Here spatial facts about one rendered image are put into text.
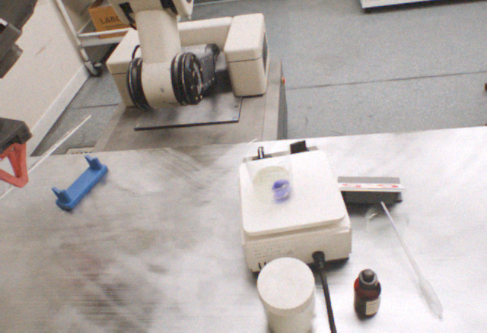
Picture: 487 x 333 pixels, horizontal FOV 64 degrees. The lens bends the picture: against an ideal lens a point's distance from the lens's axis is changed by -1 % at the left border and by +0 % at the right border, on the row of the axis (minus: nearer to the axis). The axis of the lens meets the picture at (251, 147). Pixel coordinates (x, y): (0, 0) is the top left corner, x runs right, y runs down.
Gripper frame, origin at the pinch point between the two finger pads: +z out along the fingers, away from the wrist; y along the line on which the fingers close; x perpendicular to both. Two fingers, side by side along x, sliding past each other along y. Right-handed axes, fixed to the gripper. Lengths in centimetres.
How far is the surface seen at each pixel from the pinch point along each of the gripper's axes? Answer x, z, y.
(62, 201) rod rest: 3.6, 8.8, -0.7
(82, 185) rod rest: 7.6, 8.9, 0.2
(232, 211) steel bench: 10.1, 10.2, 27.7
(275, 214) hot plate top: 5.1, 1.4, 37.7
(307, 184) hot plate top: 10.5, 1.5, 39.9
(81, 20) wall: 164, 53, -170
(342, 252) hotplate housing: 6.2, 7.7, 45.2
